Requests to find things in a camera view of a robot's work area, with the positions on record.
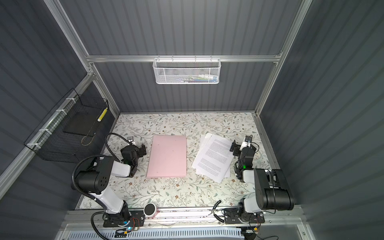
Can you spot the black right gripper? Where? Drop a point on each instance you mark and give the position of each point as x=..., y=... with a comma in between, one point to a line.
x=237, y=147

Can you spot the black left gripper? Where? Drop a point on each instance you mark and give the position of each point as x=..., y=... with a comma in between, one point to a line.
x=139, y=151

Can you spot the printed white paper sheet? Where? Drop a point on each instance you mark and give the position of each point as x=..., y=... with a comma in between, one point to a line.
x=214, y=157

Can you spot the pink file folder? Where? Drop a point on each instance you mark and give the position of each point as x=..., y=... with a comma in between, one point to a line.
x=168, y=157

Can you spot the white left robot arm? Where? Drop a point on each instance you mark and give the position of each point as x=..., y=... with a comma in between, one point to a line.
x=91, y=178

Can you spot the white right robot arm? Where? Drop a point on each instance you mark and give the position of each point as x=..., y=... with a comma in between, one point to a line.
x=272, y=192

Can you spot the white paper stack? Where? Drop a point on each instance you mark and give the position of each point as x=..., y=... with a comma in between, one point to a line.
x=207, y=141

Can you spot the white perforated vent strip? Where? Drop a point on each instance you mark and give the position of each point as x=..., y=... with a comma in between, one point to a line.
x=221, y=233

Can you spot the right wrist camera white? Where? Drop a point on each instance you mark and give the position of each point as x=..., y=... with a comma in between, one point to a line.
x=247, y=142

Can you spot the black wire mesh basket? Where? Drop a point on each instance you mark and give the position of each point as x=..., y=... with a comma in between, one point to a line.
x=72, y=132

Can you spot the black handled pliers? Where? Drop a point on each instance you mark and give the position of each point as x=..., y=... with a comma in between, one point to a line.
x=214, y=212

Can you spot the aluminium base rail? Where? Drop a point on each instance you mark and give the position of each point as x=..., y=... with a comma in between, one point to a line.
x=192, y=217

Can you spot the white wire mesh basket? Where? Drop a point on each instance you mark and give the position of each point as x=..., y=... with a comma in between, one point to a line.
x=187, y=73

